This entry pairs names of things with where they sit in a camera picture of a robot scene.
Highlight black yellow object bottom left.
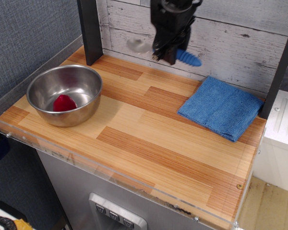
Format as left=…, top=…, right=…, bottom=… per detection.
left=0, top=201, right=34, bottom=230

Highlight stainless steel bowl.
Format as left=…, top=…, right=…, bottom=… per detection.
left=26, top=65, right=103, bottom=127

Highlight black upright post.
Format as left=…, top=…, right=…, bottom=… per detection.
left=77, top=0, right=103, bottom=66
left=259, top=39, right=288, bottom=119

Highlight blue folded cloth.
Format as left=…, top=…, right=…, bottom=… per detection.
left=177, top=77, right=264, bottom=142

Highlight black right upright post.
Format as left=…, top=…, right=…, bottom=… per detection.
left=259, top=39, right=288, bottom=119

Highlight red plastic toy fruit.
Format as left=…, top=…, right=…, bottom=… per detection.
left=53, top=94, right=77, bottom=112

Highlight clear acrylic table guard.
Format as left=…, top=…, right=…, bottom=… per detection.
left=0, top=112, right=265, bottom=230

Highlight white cabinet at right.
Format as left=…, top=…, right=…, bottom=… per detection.
left=253, top=90, right=288, bottom=191

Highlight blue handled metal spoon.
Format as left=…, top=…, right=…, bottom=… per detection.
left=127, top=38, right=202, bottom=67

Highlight toy fridge dispenser panel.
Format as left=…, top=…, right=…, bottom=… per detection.
left=89, top=193, right=148, bottom=230

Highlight black left upright post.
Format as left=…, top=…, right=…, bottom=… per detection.
left=77, top=0, right=103, bottom=66

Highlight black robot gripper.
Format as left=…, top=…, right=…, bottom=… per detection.
left=150, top=0, right=202, bottom=65

